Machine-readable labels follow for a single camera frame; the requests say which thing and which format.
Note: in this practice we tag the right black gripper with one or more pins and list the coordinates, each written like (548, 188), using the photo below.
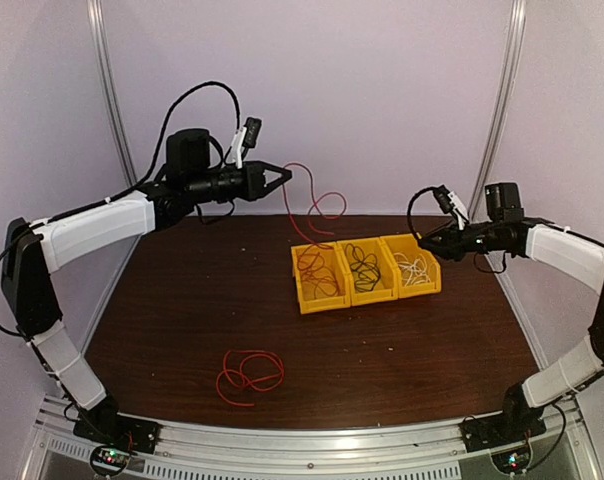
(453, 241)

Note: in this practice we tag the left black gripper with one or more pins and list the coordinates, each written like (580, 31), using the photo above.
(254, 186)

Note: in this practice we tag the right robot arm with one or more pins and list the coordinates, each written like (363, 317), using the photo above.
(510, 231)

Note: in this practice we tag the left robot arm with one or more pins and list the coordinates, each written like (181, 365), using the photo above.
(34, 251)

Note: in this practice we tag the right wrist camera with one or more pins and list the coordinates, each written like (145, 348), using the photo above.
(450, 203)

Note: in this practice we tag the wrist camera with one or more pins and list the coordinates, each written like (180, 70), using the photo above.
(450, 203)
(244, 140)

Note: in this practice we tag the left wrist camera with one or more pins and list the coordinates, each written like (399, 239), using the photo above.
(244, 140)

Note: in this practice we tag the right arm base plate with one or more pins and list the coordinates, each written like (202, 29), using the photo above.
(493, 431)

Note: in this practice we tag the front aluminium rail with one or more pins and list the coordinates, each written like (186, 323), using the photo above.
(432, 450)

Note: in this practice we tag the right aluminium frame post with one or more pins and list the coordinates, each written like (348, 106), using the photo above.
(510, 66)

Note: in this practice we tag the aluminium frame post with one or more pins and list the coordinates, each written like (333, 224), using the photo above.
(109, 91)
(510, 66)

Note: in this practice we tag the left aluminium frame post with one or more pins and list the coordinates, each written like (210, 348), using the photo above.
(109, 91)

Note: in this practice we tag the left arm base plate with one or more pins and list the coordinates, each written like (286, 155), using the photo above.
(130, 434)

